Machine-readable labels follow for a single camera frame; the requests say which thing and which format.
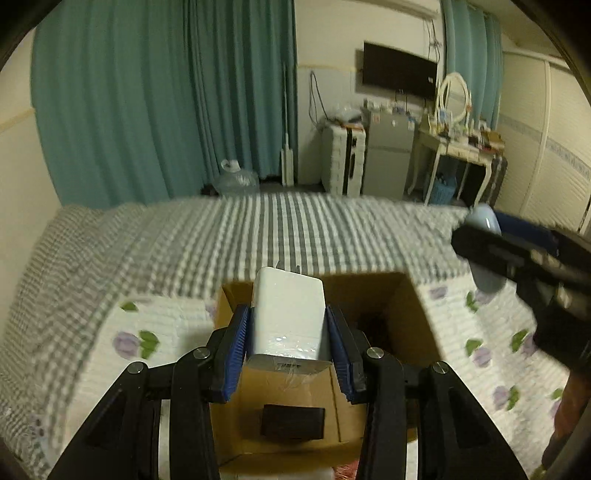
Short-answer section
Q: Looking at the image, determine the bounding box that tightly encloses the light blue oval object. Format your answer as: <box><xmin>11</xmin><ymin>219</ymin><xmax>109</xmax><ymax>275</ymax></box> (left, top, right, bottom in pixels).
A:
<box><xmin>465</xmin><ymin>204</ymin><xmax>505</xmax><ymax>293</ymax></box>

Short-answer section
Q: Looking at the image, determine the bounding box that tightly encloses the white framed oval mirror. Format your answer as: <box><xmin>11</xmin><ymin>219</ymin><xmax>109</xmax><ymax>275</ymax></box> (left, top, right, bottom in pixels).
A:
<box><xmin>434</xmin><ymin>71</ymin><xmax>474</xmax><ymax>126</ymax></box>

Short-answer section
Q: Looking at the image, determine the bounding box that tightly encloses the black wall cable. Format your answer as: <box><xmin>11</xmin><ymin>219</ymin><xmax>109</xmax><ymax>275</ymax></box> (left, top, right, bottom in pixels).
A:
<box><xmin>308</xmin><ymin>69</ymin><xmax>329</xmax><ymax>121</ymax></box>

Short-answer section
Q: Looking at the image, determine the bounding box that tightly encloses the white dressing table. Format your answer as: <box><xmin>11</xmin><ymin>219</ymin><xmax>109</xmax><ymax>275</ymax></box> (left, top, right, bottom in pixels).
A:
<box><xmin>405</xmin><ymin>124</ymin><xmax>507</xmax><ymax>206</ymax></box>

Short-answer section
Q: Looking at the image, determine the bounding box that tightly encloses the white floral quilt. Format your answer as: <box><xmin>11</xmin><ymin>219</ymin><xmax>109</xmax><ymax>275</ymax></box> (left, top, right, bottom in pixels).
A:
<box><xmin>108</xmin><ymin>276</ymin><xmax>575</xmax><ymax>480</ymax></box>

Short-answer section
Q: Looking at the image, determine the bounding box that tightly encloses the white suitcase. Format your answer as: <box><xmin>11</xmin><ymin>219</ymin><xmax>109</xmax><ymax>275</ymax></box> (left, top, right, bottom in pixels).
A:
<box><xmin>321</xmin><ymin>124</ymin><xmax>367</xmax><ymax>195</ymax></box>

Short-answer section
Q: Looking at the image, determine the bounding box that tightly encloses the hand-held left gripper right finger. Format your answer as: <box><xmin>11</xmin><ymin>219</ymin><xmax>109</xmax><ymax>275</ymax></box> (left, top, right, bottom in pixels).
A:
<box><xmin>324</xmin><ymin>305</ymin><xmax>528</xmax><ymax>480</ymax></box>

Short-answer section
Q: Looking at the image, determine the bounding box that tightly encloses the narrow teal curtain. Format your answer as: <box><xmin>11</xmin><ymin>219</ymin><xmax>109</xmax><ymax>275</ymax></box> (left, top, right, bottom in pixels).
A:
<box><xmin>440</xmin><ymin>0</ymin><xmax>505</xmax><ymax>136</ymax></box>

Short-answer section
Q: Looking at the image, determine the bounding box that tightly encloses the wide teal curtain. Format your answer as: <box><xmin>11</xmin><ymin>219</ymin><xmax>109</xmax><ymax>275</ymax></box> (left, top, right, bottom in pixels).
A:
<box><xmin>30</xmin><ymin>0</ymin><xmax>298</xmax><ymax>207</ymax></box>

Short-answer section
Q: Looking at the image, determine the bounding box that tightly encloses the white power adapter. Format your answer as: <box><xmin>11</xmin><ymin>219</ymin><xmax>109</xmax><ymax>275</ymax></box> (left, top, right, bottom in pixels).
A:
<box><xmin>247</xmin><ymin>265</ymin><xmax>336</xmax><ymax>376</ymax></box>

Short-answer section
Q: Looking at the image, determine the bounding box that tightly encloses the cardboard box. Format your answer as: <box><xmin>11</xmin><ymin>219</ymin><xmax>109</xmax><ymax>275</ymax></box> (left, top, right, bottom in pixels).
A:
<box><xmin>210</xmin><ymin>272</ymin><xmax>446</xmax><ymax>480</ymax></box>

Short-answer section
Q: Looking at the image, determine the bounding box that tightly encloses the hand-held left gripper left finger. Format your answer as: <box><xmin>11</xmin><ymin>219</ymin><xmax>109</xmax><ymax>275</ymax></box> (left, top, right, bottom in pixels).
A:
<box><xmin>48</xmin><ymin>304</ymin><xmax>252</xmax><ymax>480</ymax></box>

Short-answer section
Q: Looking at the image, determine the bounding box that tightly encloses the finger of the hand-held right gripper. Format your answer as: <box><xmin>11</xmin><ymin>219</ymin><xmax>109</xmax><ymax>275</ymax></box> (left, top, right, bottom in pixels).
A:
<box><xmin>451</xmin><ymin>223</ymin><xmax>561</xmax><ymax>289</ymax></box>
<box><xmin>496</xmin><ymin>211</ymin><xmax>558</xmax><ymax>254</ymax></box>

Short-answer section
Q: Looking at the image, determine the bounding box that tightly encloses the clear plastic bag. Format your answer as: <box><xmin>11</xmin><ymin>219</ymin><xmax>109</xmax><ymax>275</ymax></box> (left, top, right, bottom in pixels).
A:
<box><xmin>329</xmin><ymin>103</ymin><xmax>362</xmax><ymax>125</ymax></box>

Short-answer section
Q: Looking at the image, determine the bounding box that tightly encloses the person's right forearm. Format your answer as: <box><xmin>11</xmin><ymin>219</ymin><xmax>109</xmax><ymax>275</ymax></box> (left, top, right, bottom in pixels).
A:
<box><xmin>542</xmin><ymin>368</ymin><xmax>586</xmax><ymax>468</ymax></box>

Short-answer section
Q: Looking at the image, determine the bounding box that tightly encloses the dark luggage case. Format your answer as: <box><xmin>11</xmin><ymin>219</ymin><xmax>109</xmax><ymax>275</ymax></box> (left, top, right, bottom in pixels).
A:
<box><xmin>475</xmin><ymin>154</ymin><xmax>508</xmax><ymax>208</ymax></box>

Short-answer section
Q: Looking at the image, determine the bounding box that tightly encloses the grey checkered bed sheet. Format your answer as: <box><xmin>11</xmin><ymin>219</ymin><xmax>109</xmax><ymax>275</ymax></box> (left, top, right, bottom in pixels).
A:
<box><xmin>0</xmin><ymin>191</ymin><xmax>472</xmax><ymax>464</ymax></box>

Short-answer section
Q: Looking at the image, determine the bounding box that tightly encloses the white mop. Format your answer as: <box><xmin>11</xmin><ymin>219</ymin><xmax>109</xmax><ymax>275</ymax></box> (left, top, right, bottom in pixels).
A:
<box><xmin>279</xmin><ymin>62</ymin><xmax>297</xmax><ymax>186</ymax></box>

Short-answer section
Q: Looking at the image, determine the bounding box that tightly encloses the white wardrobe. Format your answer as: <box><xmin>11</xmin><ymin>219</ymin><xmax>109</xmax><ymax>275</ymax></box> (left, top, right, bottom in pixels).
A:
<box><xmin>495</xmin><ymin>46</ymin><xmax>591</xmax><ymax>234</ymax></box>

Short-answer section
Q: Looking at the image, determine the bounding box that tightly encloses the black rectangular block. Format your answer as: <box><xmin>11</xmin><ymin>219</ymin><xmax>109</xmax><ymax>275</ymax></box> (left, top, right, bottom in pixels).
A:
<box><xmin>260</xmin><ymin>404</ymin><xmax>326</xmax><ymax>439</ymax></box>

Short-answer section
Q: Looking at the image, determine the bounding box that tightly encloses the clear plastic water jug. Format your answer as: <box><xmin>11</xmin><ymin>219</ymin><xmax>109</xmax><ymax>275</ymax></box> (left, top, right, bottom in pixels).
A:
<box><xmin>213</xmin><ymin>159</ymin><xmax>260</xmax><ymax>195</ymax></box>

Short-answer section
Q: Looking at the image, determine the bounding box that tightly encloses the grey mini fridge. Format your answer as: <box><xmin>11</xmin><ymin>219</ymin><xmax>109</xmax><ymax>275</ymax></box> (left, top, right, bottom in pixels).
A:
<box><xmin>361</xmin><ymin>108</ymin><xmax>417</xmax><ymax>199</ymax></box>

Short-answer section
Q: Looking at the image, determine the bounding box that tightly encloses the blue plastic basket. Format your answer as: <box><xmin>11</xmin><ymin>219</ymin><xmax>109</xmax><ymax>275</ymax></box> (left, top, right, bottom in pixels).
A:
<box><xmin>429</xmin><ymin>173</ymin><xmax>458</xmax><ymax>204</ymax></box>

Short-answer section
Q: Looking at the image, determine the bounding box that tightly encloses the black wall television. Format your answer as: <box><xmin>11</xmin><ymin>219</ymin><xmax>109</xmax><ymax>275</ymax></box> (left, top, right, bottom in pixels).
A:
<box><xmin>362</xmin><ymin>41</ymin><xmax>439</xmax><ymax>99</ymax></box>

